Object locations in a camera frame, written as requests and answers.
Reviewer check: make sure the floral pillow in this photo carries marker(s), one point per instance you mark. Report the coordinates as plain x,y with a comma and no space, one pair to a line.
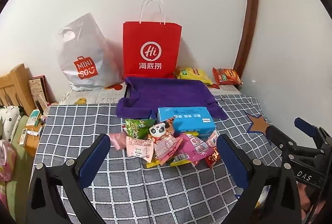
9,120

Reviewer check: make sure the teal box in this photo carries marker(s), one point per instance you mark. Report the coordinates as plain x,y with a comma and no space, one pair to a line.
32,117

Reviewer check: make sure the brown wooden door frame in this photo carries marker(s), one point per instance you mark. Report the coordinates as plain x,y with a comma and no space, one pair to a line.
249,14

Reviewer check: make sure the panda print snack packet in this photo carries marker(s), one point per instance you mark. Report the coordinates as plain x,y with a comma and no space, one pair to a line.
159,132

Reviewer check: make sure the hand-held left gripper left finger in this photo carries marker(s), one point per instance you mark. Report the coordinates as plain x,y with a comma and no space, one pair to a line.
94,155

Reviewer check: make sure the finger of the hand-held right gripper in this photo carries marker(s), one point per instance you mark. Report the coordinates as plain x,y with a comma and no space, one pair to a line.
304,126
275,135

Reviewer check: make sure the small red snack packet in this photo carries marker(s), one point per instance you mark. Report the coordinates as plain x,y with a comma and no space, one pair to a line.
212,159

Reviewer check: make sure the yellow chips bag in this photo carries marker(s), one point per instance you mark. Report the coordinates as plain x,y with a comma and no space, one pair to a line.
193,75

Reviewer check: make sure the patterned book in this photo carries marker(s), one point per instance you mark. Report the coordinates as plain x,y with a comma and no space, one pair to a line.
37,91

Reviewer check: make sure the green snack packet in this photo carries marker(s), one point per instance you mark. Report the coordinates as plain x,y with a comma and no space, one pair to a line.
137,128

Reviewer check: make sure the grey checkered blanket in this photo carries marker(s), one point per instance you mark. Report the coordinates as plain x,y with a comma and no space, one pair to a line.
116,187

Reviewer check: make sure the blue tissue box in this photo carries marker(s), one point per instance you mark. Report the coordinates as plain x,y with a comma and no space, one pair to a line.
186,120

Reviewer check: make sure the white plastic shopping bag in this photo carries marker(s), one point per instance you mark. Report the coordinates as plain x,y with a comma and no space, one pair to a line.
85,47

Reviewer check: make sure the white pink snack packet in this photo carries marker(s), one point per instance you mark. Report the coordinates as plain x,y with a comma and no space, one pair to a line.
138,150

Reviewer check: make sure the pink plastic bag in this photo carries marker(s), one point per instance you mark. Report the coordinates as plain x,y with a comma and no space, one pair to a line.
6,161

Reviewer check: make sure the red paper bag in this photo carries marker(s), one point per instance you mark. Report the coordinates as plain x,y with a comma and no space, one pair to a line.
153,40

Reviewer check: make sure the magenta snack packet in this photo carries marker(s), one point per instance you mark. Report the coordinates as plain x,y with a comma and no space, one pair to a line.
192,148

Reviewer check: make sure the green bedding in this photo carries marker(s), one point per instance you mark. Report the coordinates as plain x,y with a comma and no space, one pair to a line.
18,187

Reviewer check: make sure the long pink red snack packet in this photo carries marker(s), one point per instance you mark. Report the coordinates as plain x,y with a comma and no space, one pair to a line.
166,151

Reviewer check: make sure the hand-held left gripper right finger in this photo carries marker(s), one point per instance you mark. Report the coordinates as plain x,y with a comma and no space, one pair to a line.
233,159

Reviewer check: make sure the wooden headboard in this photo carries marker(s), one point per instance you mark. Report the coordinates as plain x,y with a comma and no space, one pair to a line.
15,84

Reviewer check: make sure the wooden nightstand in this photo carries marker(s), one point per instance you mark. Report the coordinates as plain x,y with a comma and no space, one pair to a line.
32,147

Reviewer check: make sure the white remote control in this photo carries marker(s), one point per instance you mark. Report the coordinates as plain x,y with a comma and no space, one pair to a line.
23,137

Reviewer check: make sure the purple towel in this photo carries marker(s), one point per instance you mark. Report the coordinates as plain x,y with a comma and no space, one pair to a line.
166,94

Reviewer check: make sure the red chips bag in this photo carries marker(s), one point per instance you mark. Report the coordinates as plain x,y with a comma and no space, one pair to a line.
225,76

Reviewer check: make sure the white printed sheet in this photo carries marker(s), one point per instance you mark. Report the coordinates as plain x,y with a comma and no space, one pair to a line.
90,95

